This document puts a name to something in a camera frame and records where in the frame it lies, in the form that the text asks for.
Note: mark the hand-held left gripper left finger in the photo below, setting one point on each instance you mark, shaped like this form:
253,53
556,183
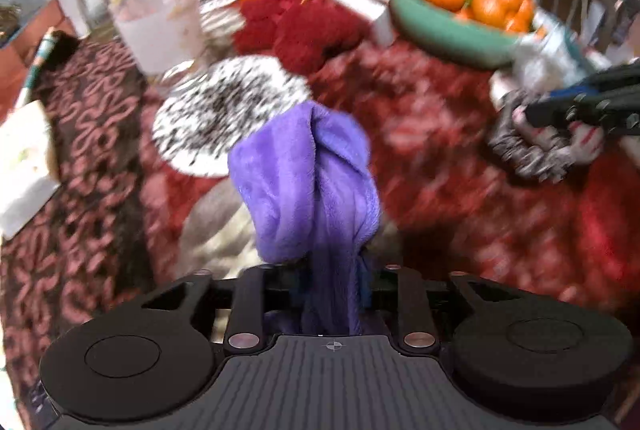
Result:
247,305

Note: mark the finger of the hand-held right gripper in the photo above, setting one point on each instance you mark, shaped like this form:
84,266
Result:
590,116
610,85

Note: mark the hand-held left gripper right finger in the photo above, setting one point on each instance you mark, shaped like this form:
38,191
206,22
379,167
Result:
410,305

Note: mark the purple fleece cloth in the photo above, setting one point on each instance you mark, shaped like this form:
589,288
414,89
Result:
300,185

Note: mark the red towel bear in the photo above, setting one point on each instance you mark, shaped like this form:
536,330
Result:
305,30

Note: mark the teal zip pouch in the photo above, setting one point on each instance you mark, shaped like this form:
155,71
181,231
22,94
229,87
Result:
575,53

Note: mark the red patterned blanket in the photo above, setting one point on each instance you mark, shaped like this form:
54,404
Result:
450,135

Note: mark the green bowl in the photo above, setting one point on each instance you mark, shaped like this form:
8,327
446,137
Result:
440,35

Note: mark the black white speckled mat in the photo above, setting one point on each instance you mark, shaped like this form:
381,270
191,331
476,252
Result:
220,110

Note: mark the small white box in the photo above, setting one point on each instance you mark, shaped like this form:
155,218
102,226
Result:
375,18

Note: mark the white notebook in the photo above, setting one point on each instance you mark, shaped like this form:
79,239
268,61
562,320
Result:
25,175

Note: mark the printed glass cup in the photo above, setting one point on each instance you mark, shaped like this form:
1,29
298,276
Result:
155,25

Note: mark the striped patterned booklet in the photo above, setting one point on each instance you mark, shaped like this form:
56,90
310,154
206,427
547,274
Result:
40,60

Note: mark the red box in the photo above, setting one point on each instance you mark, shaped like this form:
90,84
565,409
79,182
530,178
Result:
45,18

